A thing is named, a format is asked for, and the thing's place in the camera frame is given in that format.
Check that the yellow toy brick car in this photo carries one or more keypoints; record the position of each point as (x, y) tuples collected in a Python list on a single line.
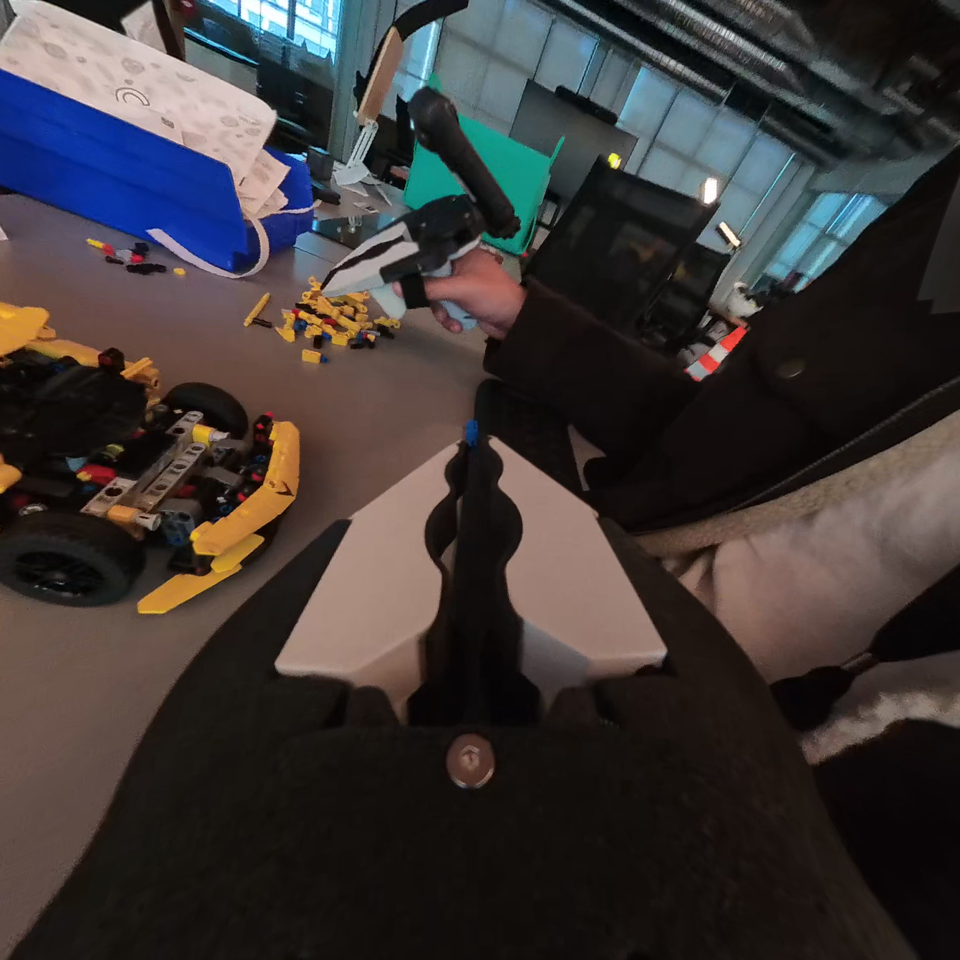
[(277, 480)]

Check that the pile of small bricks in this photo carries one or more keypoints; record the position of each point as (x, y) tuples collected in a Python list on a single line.
[(337, 322)]

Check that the scattered red black brick pieces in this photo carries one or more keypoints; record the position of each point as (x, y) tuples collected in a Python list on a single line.
[(135, 259)]

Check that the orange white traffic cone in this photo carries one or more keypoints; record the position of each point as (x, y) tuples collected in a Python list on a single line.
[(716, 356)]

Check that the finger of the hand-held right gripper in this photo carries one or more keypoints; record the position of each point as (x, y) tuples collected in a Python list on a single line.
[(360, 281), (386, 234)]

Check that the blue brick pin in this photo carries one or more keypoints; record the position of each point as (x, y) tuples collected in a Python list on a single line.
[(471, 435)]

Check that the yellow axle brick, black pin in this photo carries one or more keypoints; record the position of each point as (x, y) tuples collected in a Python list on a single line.
[(257, 309)]

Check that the white shirt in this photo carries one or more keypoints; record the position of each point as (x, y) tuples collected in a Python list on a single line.
[(787, 585)]

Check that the paned window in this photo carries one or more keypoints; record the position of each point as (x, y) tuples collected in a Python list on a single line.
[(270, 22)]

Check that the black fleece-lined jacket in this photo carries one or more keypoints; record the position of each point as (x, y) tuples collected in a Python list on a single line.
[(825, 390)]

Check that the wooden black desk lamp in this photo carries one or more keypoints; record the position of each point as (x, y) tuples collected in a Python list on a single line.
[(382, 75)]

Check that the person's right hand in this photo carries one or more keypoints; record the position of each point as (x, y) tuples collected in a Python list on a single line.
[(491, 296)]

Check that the printed paper sheets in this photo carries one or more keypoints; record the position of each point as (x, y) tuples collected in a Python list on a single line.
[(112, 67)]

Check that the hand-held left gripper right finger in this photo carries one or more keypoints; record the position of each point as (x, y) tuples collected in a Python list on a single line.
[(585, 585)]

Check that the person's right forearm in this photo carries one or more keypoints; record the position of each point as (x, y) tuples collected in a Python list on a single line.
[(585, 360)]

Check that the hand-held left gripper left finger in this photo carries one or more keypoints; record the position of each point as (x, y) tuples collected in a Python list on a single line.
[(360, 585)]

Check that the blue plastic storage bin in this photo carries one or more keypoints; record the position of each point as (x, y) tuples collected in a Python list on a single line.
[(112, 172)]

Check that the dark flat panel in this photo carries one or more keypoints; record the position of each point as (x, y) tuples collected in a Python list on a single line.
[(296, 97)]

